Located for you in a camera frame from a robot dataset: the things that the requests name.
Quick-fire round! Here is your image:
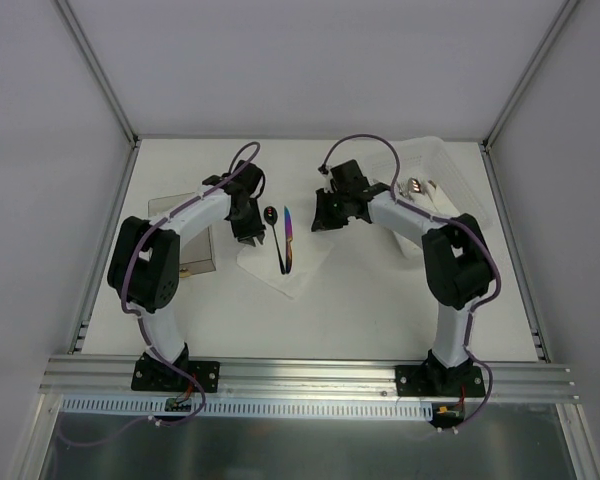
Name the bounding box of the black metal spoon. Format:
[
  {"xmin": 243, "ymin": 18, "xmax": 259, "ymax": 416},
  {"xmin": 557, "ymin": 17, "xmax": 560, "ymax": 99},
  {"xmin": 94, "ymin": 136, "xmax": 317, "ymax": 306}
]
[{"xmin": 263, "ymin": 205, "xmax": 287, "ymax": 275}]

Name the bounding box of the white paper napkin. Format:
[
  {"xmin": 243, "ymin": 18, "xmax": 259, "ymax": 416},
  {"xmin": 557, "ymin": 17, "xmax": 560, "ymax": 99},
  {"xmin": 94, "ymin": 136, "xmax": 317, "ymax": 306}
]
[{"xmin": 237, "ymin": 233, "xmax": 333, "ymax": 299}]

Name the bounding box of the iridescent rainbow steak knife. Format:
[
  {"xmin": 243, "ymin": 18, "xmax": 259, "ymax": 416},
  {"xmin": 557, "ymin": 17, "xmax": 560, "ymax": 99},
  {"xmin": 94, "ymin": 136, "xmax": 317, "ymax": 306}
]
[{"xmin": 284, "ymin": 206, "xmax": 293, "ymax": 274}]

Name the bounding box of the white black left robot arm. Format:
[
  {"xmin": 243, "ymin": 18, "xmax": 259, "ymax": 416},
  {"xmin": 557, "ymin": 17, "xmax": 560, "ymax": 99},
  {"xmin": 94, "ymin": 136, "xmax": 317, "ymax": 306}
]
[{"xmin": 107, "ymin": 161, "xmax": 265, "ymax": 390}]

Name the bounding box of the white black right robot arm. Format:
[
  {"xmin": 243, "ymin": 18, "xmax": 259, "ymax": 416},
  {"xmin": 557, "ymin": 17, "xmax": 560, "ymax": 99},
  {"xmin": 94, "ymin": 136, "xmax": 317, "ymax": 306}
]
[{"xmin": 311, "ymin": 160, "xmax": 500, "ymax": 396}]

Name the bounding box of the rolled napkin in basket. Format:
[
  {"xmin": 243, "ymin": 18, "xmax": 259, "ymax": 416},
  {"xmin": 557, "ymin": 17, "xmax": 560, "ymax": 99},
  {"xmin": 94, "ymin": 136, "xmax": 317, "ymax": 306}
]
[{"xmin": 425, "ymin": 180, "xmax": 460, "ymax": 217}]

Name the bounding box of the silver fork in basket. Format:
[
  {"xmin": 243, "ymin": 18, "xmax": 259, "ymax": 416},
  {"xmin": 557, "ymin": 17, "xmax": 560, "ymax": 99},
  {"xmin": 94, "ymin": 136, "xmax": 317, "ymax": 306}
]
[{"xmin": 398, "ymin": 180, "xmax": 412, "ymax": 198}]

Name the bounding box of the clear acrylic tray box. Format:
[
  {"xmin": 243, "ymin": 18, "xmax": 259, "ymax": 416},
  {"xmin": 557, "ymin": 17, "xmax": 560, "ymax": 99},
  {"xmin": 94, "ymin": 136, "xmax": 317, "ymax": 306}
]
[{"xmin": 148, "ymin": 193, "xmax": 216, "ymax": 277}]

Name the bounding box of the silver spoon in basket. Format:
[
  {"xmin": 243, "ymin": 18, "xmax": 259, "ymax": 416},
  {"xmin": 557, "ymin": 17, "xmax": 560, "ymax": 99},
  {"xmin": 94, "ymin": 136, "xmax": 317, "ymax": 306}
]
[{"xmin": 407, "ymin": 177, "xmax": 426, "ymax": 196}]

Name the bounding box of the left green circuit board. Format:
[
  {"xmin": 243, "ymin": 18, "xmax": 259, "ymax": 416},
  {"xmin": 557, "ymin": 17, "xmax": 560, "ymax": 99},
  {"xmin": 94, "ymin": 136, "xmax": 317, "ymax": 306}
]
[{"xmin": 164, "ymin": 397, "xmax": 192, "ymax": 412}]

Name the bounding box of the green circuit board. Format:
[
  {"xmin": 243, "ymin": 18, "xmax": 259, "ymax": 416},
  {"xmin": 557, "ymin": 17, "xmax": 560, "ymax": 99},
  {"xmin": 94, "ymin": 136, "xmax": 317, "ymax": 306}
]
[
  {"xmin": 435, "ymin": 404, "xmax": 465, "ymax": 419},
  {"xmin": 164, "ymin": 397, "xmax": 192, "ymax": 412}
]

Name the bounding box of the right green circuit board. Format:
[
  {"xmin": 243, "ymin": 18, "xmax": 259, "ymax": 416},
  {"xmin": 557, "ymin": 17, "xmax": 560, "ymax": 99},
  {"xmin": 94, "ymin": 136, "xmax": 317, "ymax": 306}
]
[{"xmin": 435, "ymin": 404, "xmax": 465, "ymax": 419}]

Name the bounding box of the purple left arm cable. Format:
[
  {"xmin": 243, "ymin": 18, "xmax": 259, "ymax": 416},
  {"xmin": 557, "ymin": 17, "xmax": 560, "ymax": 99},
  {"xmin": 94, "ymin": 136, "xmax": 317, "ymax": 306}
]
[{"xmin": 54, "ymin": 142, "xmax": 261, "ymax": 446}]

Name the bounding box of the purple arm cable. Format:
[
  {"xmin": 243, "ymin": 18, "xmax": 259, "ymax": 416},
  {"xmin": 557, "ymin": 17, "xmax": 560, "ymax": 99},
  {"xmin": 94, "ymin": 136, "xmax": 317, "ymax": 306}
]
[
  {"xmin": 54, "ymin": 142, "xmax": 261, "ymax": 446},
  {"xmin": 318, "ymin": 132, "xmax": 504, "ymax": 434}
]

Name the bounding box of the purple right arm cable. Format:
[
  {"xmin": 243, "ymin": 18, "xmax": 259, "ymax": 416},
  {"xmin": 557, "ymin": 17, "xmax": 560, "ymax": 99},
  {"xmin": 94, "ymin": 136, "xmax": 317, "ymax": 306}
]
[{"xmin": 318, "ymin": 132, "xmax": 504, "ymax": 434}]

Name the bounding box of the left aluminium frame post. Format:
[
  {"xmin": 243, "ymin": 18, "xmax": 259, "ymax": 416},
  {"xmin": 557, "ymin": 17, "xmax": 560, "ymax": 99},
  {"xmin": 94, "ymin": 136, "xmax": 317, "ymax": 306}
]
[{"xmin": 51, "ymin": 0, "xmax": 138, "ymax": 146}]

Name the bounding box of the aluminium frame post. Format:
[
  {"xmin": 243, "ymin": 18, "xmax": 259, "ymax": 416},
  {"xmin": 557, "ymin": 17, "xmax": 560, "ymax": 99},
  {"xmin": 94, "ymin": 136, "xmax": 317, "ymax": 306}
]
[
  {"xmin": 482, "ymin": 0, "xmax": 581, "ymax": 153},
  {"xmin": 51, "ymin": 0, "xmax": 138, "ymax": 146}
]

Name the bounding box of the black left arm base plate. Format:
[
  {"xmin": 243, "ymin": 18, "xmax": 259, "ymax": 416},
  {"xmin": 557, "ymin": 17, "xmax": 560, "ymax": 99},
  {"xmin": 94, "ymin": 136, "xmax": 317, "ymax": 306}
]
[{"xmin": 131, "ymin": 351, "xmax": 221, "ymax": 393}]

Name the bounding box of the white slotted cable duct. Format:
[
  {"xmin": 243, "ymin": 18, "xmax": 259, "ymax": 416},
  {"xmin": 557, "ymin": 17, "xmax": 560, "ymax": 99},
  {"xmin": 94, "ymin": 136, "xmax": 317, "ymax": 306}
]
[{"xmin": 61, "ymin": 395, "xmax": 433, "ymax": 422}]

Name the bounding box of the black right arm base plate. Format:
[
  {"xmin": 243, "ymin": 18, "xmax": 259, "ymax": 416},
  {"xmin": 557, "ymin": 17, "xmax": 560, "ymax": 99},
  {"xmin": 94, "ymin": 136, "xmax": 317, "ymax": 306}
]
[{"xmin": 394, "ymin": 362, "xmax": 486, "ymax": 399}]

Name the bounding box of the aluminium front rail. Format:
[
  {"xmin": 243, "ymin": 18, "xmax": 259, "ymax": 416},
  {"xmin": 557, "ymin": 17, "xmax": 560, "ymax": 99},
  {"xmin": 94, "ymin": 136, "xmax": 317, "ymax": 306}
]
[{"xmin": 39, "ymin": 354, "xmax": 582, "ymax": 404}]

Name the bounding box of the right aluminium frame post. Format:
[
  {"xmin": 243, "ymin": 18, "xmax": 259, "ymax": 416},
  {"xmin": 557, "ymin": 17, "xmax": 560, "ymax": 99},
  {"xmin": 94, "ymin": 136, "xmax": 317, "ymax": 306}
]
[{"xmin": 482, "ymin": 0, "xmax": 581, "ymax": 153}]

